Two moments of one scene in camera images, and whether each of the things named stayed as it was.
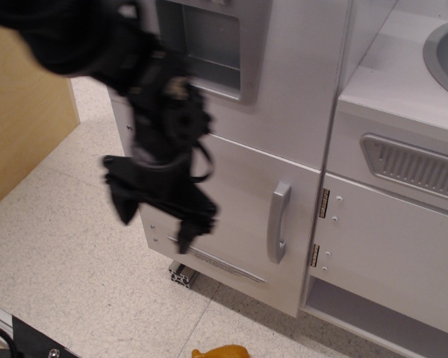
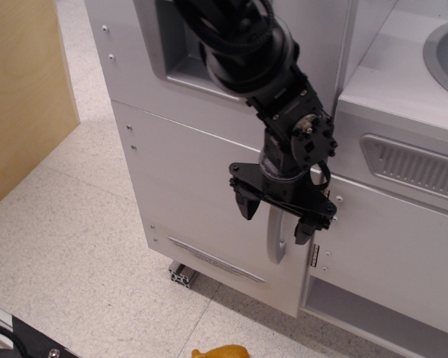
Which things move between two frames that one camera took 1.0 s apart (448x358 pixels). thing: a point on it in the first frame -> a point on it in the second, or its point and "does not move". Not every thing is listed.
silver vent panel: x=431 y=171 does not move
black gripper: x=169 y=186 -> x=300 y=195
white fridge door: x=260 y=241 does not move
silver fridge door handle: x=276 y=247 does not move
